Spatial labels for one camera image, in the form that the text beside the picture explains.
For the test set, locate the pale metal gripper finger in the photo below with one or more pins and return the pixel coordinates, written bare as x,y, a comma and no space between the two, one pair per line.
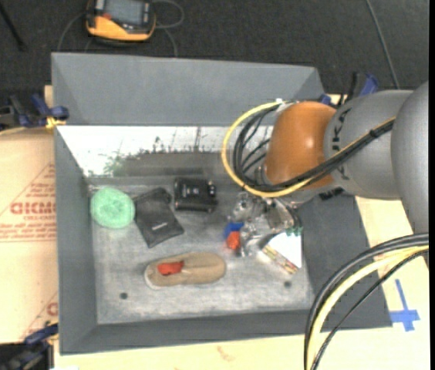
251,241
245,206

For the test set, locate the blue and orange toy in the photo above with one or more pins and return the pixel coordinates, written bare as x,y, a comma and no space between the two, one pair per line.
233,235

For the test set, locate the white packet with coloured edge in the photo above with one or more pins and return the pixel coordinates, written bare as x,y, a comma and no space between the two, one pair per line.
288,251

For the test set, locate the black small box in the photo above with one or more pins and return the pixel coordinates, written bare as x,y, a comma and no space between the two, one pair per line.
193,194

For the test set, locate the tan slipper with red trim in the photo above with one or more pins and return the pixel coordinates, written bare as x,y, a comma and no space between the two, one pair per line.
198,270

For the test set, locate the black fabric pouch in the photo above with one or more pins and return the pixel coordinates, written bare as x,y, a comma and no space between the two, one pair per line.
157,218

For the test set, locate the grey metal bin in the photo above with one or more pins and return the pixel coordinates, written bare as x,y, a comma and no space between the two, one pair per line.
186,307

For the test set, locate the green round sponge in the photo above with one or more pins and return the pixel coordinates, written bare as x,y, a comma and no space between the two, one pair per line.
112,207

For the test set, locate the brown cardboard board red print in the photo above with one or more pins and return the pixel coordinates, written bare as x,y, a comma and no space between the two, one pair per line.
17,245

